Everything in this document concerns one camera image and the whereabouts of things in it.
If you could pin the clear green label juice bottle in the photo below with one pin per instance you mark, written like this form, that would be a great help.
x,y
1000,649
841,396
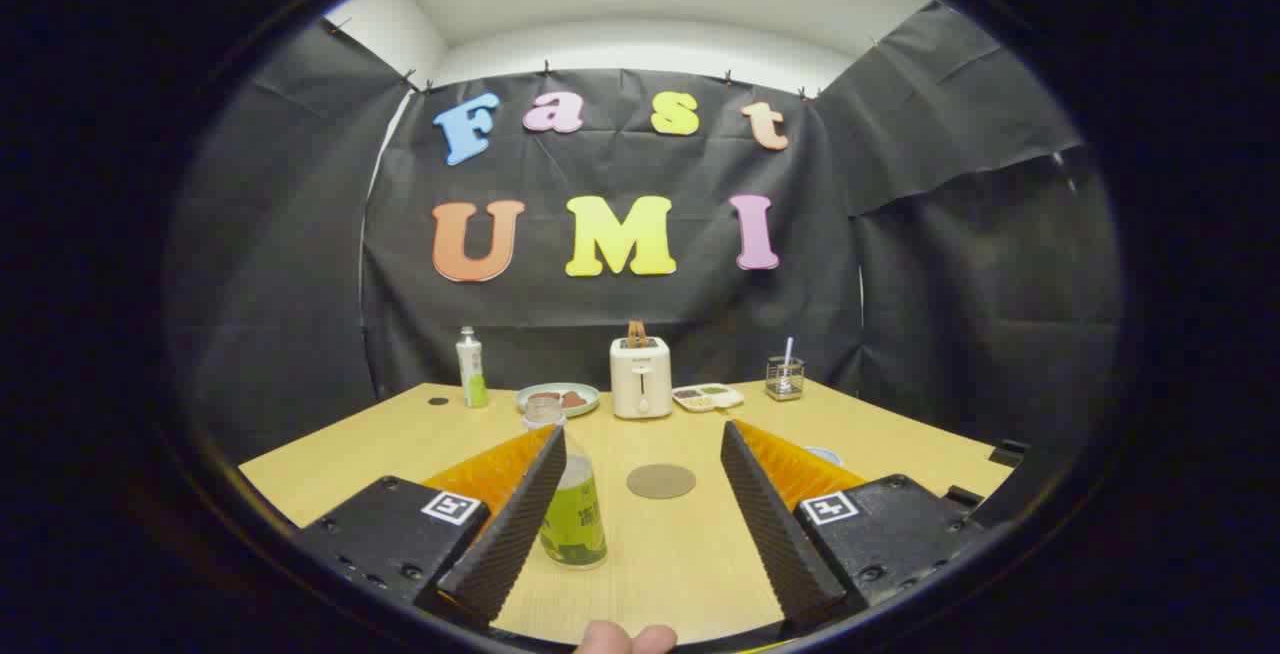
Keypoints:
x,y
580,524

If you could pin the white toaster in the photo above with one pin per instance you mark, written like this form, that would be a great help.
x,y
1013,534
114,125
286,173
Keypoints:
x,y
641,384

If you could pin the round brown coaster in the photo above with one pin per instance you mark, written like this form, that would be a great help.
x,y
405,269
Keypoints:
x,y
661,481

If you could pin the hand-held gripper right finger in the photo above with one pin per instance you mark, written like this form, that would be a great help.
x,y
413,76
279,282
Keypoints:
x,y
780,534

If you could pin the brown bread slice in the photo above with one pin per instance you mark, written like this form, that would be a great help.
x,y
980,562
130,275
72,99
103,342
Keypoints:
x,y
573,399
544,398

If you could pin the small white green bottle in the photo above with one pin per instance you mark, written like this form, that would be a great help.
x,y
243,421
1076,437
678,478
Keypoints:
x,y
472,374

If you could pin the wooden table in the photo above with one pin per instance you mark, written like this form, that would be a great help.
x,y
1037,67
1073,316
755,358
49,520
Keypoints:
x,y
660,564

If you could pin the white divided snack dish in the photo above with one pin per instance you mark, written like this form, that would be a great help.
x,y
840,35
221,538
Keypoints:
x,y
708,397

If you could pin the white cup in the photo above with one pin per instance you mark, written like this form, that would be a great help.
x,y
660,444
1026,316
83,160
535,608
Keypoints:
x,y
825,454

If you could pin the pale green plate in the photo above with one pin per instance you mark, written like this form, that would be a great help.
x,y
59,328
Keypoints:
x,y
590,396

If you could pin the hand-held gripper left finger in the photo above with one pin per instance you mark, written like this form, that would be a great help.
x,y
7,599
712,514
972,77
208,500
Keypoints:
x,y
510,534

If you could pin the toast slice in toaster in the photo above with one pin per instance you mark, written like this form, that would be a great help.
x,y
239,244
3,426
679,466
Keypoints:
x,y
637,334

